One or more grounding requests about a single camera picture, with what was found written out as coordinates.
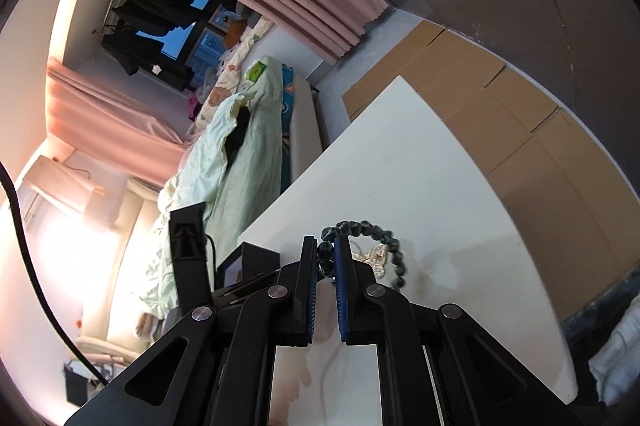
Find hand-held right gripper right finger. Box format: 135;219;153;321
333;233;587;426

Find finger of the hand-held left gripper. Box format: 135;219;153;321
169;202;212;317

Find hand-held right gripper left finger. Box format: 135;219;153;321
64;235;320;426

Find gold filigree bracelet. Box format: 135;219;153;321
350;242;392;279

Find black bead bracelet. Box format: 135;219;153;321
319;219;414;293

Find black jewelry box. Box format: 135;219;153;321
215;242;281;295

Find beige headboard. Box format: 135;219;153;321
75;178;168;359

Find pale green duvet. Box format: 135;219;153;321
135;93;261;324

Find white table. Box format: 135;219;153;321
236;74;577;426

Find dark boxy object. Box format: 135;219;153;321
65;362;112;407

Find white air conditioner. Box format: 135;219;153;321
22;155;107;215

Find black cloth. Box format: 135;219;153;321
225;108;252;167

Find green bed blanket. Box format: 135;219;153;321
205;56;287;239

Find white bed base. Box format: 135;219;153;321
289;73;328;179

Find blue printed bed sheet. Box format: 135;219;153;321
277;64;297;189

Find printed window seat mat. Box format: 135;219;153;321
192;18;276;134

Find flattened cardboard sheet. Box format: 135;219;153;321
341;18;623;323

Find dark hanging clothes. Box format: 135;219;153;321
107;0;236;91

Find long black hanging garment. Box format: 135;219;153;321
102;23;196;89

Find orange plush toy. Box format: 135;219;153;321
222;18;248;49

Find dark hanging garment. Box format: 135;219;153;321
112;0;198;36

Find white cloth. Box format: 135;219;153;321
589;306;640;407

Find black cable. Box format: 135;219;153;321
0;161;112;384

